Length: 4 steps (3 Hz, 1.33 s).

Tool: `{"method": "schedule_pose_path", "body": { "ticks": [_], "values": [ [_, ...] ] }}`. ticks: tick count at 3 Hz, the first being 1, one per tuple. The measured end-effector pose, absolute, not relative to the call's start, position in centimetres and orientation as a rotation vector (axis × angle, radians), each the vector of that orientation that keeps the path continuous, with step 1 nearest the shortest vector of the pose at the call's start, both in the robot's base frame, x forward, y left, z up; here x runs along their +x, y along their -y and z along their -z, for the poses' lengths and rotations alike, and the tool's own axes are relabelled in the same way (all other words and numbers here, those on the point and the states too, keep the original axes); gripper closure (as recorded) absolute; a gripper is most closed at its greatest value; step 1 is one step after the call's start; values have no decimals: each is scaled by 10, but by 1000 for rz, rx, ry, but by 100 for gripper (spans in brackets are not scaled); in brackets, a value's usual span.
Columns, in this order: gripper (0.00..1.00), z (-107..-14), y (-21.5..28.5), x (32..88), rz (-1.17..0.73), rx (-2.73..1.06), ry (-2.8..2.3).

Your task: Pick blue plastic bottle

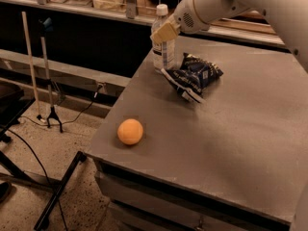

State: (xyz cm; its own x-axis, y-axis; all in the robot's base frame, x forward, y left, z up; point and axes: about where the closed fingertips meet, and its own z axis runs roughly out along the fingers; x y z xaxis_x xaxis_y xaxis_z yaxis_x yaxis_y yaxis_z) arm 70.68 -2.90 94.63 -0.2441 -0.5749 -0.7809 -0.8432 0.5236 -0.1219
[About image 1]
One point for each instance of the blue snack bag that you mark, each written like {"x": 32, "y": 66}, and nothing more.
{"x": 192, "y": 77}

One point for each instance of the orange ball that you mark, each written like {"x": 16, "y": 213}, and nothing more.
{"x": 130, "y": 131}

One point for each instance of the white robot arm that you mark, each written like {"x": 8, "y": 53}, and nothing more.
{"x": 288, "y": 19}

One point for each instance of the clear plastic water bottle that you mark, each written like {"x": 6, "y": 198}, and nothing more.
{"x": 163, "y": 53}

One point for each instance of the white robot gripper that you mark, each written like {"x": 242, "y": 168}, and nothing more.
{"x": 185, "y": 15}

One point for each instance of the white wooden stick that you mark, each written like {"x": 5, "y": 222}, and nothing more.
{"x": 32, "y": 70}

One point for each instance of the grey table drawer front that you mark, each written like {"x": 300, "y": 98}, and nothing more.
{"x": 139, "y": 208}

